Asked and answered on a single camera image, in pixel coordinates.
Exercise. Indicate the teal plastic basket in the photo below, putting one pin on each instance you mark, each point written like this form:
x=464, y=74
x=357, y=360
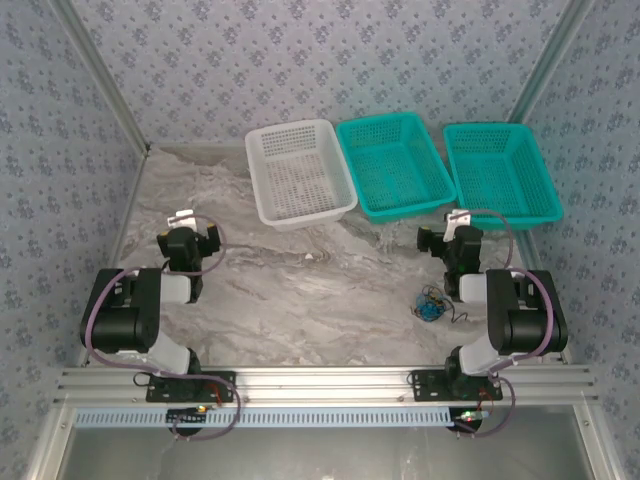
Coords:
x=400, y=212
x=540, y=217

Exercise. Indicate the white plastic basket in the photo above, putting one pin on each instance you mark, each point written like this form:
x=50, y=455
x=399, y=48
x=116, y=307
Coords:
x=305, y=217

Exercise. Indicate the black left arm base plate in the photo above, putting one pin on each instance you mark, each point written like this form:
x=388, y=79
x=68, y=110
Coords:
x=160, y=392

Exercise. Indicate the aluminium corner post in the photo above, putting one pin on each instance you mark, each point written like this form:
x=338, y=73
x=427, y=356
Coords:
x=103, y=75
x=551, y=60

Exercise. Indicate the small LED circuit board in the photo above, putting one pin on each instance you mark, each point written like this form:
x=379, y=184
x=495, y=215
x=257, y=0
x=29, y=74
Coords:
x=470, y=416
x=187, y=419

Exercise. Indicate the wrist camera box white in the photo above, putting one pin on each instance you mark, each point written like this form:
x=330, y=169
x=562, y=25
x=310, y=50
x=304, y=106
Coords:
x=182, y=217
x=457, y=217

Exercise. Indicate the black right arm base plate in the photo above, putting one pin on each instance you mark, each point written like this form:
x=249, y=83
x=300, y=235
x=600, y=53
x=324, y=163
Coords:
x=425, y=387

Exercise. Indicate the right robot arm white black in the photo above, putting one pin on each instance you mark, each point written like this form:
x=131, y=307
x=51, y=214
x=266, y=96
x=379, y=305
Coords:
x=525, y=320

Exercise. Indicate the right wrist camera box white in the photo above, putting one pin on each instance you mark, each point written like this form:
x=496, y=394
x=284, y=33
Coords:
x=457, y=217

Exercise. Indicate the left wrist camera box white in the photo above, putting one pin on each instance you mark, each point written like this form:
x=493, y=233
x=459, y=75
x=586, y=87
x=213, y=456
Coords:
x=182, y=217

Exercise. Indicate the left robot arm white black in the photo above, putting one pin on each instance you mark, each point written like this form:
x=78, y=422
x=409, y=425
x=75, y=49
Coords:
x=120, y=320

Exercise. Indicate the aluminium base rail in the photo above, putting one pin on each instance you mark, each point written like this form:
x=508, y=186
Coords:
x=320, y=385

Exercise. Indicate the grey metal panel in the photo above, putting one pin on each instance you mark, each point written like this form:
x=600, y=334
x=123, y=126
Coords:
x=320, y=455

